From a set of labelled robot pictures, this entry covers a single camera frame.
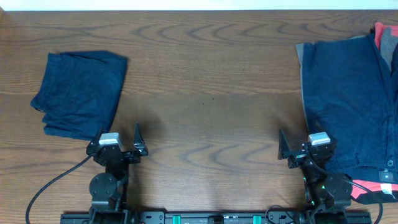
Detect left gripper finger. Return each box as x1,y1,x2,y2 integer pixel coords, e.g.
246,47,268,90
133,123,145,146
93,128,103,145

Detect navy blue shorts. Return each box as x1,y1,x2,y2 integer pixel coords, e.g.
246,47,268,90
301,34,397,184

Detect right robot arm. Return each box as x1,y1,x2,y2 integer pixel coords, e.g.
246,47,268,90
278,130,352,215

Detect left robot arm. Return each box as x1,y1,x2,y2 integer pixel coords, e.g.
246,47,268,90
86,124,149,212

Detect folded navy shorts left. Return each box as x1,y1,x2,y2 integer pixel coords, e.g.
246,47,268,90
30,51,128,140

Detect red black garment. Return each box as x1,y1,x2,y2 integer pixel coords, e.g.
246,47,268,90
351,22,397,205

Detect grey shorts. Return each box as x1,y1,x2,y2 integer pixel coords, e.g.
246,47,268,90
296,24,397,133

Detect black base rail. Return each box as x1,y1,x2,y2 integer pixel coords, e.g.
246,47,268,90
60,207,372,224

